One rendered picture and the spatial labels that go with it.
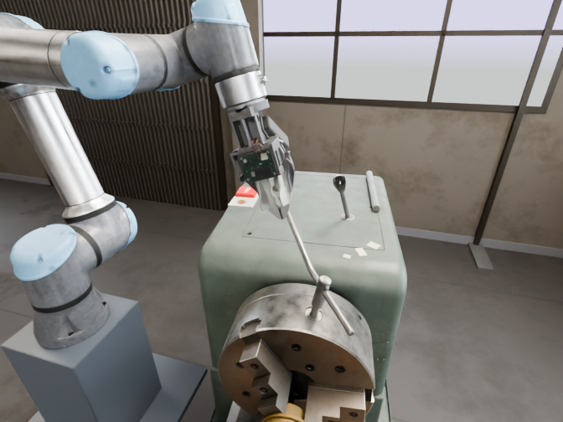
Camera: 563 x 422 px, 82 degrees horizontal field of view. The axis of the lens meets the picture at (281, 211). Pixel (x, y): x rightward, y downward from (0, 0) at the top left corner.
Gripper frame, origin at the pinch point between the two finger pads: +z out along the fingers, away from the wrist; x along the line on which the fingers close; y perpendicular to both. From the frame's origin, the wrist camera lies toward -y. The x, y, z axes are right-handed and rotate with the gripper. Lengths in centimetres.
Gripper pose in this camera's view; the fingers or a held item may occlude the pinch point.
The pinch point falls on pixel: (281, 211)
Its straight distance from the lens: 61.0
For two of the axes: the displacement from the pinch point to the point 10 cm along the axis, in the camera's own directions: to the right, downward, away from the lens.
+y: -1.5, 3.9, -9.1
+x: 9.5, -1.9, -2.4
